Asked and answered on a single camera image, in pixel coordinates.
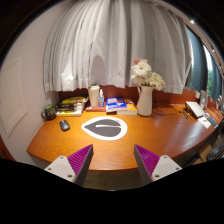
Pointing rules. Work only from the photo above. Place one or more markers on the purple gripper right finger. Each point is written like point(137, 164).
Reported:
point(153, 167)

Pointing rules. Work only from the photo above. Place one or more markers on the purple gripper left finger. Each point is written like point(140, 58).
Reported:
point(73, 168)

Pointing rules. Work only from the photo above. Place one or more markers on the black computer mouse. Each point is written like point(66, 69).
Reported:
point(64, 125)

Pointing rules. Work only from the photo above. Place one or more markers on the grey white leaf mousepad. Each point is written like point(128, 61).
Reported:
point(106, 128)

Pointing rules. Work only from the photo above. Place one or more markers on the white bottom book stack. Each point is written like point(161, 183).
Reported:
point(70, 110)

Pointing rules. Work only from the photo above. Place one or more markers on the black green mug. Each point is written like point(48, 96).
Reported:
point(49, 112)

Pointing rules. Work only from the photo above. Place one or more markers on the white ceramic vase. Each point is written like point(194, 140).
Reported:
point(144, 104)

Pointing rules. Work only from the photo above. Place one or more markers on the red flat book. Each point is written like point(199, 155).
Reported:
point(95, 109)

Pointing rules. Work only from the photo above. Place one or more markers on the yellow orange book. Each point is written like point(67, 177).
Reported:
point(131, 108)

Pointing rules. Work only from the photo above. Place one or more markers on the black pen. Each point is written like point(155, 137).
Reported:
point(185, 114)

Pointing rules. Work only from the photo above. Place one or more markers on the yellow top book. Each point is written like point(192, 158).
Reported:
point(74, 100)

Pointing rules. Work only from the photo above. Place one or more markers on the white paper notepad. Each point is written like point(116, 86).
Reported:
point(204, 122)

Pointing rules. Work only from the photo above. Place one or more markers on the clear sanitizer bottle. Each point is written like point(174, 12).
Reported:
point(101, 98)

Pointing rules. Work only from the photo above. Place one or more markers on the silver laptop on stand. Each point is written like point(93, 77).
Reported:
point(198, 108)

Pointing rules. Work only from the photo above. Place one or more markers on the blue book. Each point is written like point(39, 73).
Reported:
point(115, 104)

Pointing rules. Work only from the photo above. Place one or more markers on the black remote phone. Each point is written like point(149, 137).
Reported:
point(212, 121)

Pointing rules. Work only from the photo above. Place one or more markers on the cream lidded jar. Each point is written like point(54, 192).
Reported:
point(93, 92)

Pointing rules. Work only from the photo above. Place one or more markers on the white flower bouquet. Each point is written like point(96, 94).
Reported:
point(143, 75)

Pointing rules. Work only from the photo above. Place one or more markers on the white curtain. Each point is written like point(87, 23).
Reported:
point(96, 42)

